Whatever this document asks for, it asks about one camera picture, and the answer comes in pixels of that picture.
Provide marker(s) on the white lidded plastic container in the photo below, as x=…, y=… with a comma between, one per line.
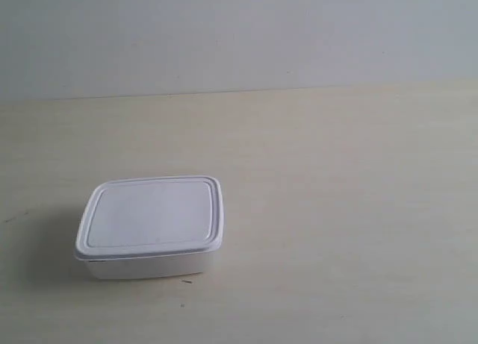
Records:
x=144, y=228

